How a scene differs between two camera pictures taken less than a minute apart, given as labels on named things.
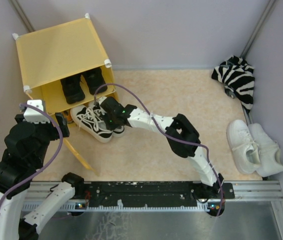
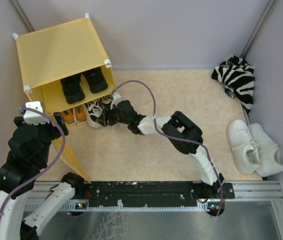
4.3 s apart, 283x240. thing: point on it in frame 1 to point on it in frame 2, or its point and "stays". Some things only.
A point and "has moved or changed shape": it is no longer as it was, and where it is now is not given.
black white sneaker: x=117 y=132 has moved or changed shape
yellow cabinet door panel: x=76 y=154 to x=68 y=156
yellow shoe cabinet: x=64 y=66 stays
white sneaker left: x=245 y=152 stays
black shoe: x=95 y=78 stays
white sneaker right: x=268 y=152 stays
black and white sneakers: x=92 y=121 has moved or changed shape
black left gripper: x=62 y=122 stays
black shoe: x=72 y=89 stays
